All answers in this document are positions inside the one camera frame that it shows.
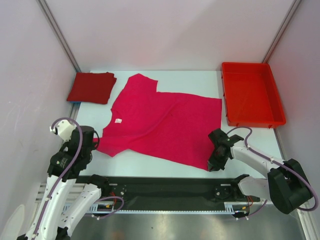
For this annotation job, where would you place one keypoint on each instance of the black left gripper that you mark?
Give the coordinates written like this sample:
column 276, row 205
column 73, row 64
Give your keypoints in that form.
column 93, row 145

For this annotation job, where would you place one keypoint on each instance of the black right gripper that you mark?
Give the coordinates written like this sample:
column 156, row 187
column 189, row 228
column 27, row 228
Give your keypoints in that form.
column 217, row 152

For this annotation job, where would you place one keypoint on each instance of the pink t shirt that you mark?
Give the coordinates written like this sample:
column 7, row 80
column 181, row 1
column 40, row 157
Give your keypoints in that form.
column 168, row 125

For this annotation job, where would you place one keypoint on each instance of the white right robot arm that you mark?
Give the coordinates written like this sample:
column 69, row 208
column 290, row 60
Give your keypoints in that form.
column 284, row 182

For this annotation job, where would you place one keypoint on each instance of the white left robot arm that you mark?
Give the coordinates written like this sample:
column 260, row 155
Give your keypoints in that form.
column 50, row 222

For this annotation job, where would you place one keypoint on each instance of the red plastic bin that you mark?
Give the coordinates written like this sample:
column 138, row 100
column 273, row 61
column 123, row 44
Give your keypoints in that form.
column 251, row 95

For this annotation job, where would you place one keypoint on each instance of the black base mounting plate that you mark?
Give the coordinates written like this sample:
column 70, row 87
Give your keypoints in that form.
column 177, row 194

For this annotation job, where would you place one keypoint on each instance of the folded dark red shirt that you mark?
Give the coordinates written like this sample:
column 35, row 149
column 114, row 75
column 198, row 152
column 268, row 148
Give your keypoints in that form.
column 92, row 88

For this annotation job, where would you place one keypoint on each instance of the grey slotted cable duct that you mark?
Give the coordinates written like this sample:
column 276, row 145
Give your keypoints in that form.
column 102, row 208

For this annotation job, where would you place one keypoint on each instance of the left corner frame post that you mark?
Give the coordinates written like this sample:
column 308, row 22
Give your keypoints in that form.
column 45, row 8

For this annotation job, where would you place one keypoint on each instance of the corner frame post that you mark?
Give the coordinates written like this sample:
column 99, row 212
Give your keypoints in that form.
column 45, row 8
column 282, row 29

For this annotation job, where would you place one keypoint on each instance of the right corner frame post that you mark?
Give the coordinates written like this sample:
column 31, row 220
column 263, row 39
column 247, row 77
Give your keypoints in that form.
column 282, row 29

